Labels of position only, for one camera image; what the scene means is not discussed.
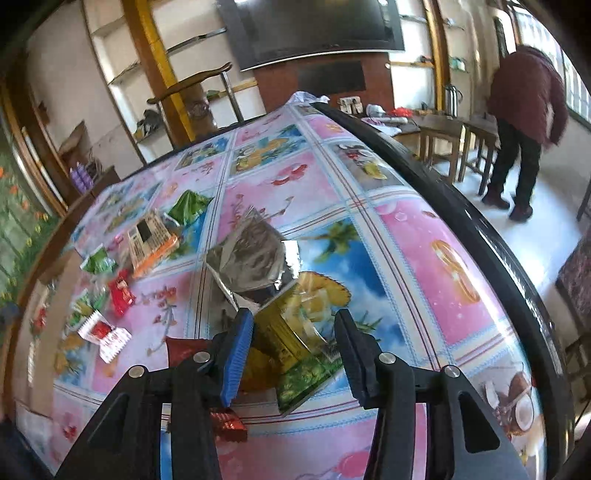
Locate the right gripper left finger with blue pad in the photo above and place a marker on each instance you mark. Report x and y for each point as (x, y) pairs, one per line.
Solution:
(122, 439)

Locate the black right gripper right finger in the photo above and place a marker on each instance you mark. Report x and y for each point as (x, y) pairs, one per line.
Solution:
(464, 438)

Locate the red white candy packet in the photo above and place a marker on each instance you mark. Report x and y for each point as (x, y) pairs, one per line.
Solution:
(111, 340)

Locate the green pea snack packet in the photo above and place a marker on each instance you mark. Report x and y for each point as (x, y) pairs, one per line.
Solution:
(84, 305)

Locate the brown cardboard box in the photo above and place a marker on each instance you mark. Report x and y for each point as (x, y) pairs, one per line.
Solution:
(33, 370)

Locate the red snack packet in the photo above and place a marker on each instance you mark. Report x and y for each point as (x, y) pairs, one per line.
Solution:
(121, 296)

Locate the gold green snack bag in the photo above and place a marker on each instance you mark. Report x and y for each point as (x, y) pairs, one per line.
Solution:
(297, 331)

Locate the orange seaweed cracker pack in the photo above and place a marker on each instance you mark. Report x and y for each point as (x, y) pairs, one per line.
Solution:
(149, 242)

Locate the dark green snack packet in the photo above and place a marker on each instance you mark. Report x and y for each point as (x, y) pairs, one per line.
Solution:
(188, 207)

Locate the purple bottle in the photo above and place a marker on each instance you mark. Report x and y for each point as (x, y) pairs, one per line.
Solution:
(85, 177)
(77, 181)

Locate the colourful patterned tablecloth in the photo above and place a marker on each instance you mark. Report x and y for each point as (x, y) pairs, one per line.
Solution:
(365, 240)

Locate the wooden stool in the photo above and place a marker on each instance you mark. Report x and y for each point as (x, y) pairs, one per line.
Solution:
(439, 127)
(480, 148)

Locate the wooden chair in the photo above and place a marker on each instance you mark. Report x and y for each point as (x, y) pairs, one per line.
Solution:
(186, 110)

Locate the steel kettle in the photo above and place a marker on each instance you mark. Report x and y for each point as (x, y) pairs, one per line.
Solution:
(453, 97)

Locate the person in maroon jacket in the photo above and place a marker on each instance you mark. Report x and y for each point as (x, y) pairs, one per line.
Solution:
(527, 99)

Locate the white plastic bag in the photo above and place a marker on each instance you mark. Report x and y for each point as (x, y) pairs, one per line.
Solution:
(301, 97)

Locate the black flat television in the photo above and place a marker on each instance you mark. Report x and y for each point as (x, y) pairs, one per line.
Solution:
(262, 32)

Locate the floral wall mural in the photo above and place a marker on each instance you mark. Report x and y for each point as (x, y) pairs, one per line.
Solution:
(26, 226)

